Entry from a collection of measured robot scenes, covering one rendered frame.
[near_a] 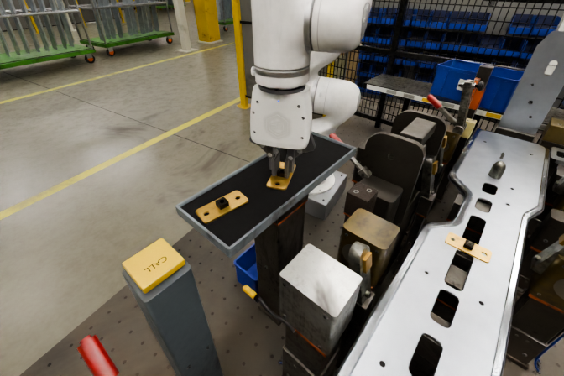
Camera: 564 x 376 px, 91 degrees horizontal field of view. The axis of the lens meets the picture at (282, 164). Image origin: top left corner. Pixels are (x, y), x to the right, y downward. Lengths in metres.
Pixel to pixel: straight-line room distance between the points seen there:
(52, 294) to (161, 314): 1.72
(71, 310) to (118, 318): 1.05
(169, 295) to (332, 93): 0.70
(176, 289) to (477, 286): 0.53
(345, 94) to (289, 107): 0.48
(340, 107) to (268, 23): 0.55
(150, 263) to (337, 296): 0.26
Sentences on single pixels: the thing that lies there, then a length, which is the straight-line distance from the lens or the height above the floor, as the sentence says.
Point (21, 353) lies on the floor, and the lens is 2.01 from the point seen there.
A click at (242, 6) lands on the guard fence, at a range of 3.60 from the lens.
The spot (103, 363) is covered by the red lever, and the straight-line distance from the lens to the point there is 0.43.
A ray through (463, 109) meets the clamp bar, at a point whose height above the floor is 1.13.
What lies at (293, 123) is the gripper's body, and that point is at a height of 1.29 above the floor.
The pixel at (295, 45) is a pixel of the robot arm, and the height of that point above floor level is 1.40.
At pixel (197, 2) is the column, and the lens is 8.36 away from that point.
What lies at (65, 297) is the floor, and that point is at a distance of 2.09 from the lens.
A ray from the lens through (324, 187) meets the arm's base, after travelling 1.11.
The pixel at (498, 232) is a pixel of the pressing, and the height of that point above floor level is 1.00.
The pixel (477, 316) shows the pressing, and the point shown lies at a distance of 0.63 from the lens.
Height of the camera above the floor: 1.48
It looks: 34 degrees down
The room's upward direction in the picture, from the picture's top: straight up
